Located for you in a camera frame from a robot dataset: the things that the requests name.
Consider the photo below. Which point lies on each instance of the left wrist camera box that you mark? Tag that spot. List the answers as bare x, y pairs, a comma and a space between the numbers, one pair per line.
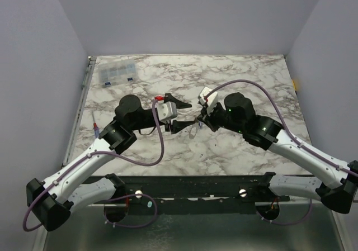
166, 109

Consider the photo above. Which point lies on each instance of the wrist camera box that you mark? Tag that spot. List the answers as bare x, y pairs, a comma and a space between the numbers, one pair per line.
166, 109
207, 100

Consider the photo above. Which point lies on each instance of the aluminium frame rail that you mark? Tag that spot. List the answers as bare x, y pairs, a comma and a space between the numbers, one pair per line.
84, 93

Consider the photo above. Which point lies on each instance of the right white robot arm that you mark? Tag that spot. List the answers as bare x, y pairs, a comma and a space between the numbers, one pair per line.
333, 181

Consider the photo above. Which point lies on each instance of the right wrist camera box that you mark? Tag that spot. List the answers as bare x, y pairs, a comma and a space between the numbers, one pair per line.
207, 100

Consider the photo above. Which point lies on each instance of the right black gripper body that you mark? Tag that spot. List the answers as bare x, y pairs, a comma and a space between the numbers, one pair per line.
207, 117

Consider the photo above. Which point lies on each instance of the clear plastic organizer box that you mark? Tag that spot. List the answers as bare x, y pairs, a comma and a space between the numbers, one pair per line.
119, 72

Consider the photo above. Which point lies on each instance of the silver metal bottle opener keychain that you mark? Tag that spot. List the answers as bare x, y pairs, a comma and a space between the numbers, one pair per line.
193, 131

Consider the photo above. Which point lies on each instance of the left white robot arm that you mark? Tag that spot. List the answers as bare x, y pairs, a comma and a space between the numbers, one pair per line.
54, 199

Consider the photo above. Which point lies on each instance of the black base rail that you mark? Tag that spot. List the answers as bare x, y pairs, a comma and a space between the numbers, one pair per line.
191, 195

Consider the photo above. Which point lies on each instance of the blue handled screwdriver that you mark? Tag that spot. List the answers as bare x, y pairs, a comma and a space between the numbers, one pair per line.
95, 127

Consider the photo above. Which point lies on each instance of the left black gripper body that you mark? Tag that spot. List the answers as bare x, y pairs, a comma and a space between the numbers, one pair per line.
147, 121

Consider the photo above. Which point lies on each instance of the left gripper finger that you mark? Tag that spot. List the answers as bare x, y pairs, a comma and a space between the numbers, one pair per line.
177, 126
168, 97

